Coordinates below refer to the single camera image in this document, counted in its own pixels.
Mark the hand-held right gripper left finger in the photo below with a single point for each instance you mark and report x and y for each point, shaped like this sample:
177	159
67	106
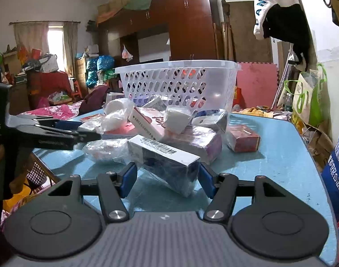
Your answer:
129	178

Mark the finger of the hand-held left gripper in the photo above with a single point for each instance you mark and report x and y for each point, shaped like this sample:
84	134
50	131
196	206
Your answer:
69	124
61	139

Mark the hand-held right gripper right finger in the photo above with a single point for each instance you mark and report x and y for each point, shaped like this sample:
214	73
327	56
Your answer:
207	180

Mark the purple medicine box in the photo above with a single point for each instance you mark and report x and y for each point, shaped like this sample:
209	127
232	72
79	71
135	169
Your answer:
203	144

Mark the white barcode box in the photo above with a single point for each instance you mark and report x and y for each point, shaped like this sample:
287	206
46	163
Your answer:
164	151

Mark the pink flowered packet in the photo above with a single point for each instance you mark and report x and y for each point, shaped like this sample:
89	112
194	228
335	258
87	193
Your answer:
122	130

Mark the white plastic basket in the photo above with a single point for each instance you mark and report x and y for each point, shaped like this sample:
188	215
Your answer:
214	83

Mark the pink floral blanket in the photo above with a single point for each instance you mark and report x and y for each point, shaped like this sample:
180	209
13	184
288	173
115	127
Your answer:
55	111

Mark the brown wooden cabinet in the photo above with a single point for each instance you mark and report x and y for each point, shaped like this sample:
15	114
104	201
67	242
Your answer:
19	97

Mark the red flat packet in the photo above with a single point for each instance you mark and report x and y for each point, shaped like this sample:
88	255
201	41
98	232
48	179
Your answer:
91	118

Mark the dark purple garment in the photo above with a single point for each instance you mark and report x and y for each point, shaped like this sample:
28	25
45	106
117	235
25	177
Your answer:
94	100

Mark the red plastic stool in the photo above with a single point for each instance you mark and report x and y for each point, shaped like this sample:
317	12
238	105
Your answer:
76	89

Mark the clear plastic bag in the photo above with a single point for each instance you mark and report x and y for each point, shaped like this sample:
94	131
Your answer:
102	150

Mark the checked cloth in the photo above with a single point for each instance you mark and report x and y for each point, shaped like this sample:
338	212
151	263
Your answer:
37	175

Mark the red cloth-covered cabinet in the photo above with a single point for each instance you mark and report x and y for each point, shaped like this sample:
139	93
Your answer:
52	83

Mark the cluttered wooden shelf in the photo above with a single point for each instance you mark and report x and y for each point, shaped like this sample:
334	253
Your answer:
12	64

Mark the white roll in plastic bag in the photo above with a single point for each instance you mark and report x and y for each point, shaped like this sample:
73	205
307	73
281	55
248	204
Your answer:
113	107

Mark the clear bagged box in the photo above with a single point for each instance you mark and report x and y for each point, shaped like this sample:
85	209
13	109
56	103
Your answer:
115	97

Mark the tall cardboard box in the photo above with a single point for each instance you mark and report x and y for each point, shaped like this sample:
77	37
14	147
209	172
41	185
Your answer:
81	72

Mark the red box in plastic bag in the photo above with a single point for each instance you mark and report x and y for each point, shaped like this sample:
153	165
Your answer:
243	140

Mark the blue printed sack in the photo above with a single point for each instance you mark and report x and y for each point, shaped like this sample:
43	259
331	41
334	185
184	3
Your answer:
105	62
92	72

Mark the silver box in plastic bag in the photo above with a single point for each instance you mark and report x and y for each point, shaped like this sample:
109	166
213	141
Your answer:
211	121

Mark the white and pink box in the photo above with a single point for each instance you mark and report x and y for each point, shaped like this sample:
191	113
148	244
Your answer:
143	119

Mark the green and white plastic bag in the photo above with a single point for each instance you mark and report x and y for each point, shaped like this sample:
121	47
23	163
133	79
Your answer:
107	75

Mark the white patterned gift bag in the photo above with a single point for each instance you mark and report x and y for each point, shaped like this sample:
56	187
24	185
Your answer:
49	64

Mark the white cube box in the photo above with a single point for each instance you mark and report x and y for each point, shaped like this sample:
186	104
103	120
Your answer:
175	119

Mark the beige curtain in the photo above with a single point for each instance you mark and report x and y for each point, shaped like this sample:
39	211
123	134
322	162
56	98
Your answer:
70	47
30	36

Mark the white appliance box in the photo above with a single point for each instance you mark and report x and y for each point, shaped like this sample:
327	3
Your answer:
92	50

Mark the small grey box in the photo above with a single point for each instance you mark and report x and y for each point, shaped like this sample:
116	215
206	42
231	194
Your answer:
155	104

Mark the yellow patterned cloth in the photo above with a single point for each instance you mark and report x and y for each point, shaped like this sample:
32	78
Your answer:
255	112

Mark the window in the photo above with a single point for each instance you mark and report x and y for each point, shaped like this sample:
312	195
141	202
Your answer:
55	41

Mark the white hanging plastic bag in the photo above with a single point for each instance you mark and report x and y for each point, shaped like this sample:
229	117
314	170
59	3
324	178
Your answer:
127	54

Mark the curtain rod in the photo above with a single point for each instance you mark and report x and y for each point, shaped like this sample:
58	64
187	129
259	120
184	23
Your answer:
44	22

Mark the pink foam mat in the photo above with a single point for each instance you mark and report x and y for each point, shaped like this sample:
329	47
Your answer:
255	86

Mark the clear water bottle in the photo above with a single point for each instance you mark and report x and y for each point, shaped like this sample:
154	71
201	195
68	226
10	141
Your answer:
288	104

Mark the brown paper bag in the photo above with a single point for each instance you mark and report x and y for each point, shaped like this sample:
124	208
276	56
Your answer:
322	144

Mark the green and white shopping bag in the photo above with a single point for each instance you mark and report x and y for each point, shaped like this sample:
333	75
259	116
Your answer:
306	100

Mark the blue bag with white print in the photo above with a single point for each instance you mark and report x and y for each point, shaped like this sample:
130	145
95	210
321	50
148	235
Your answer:
338	178

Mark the green cloth bundle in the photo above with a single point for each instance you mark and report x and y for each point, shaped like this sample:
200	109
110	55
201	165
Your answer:
139	1

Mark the leaning wooden planks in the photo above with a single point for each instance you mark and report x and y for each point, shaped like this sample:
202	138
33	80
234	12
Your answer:
226	39

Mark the metal crutch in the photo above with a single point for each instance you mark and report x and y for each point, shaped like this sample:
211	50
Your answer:
291	62

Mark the brown wooden board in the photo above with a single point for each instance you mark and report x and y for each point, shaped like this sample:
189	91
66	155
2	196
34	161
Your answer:
247	33

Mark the brown wooden wardrobe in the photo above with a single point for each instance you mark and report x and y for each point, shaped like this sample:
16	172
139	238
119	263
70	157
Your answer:
191	27

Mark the black hanging garment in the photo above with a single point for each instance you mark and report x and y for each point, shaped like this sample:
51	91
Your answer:
286	25

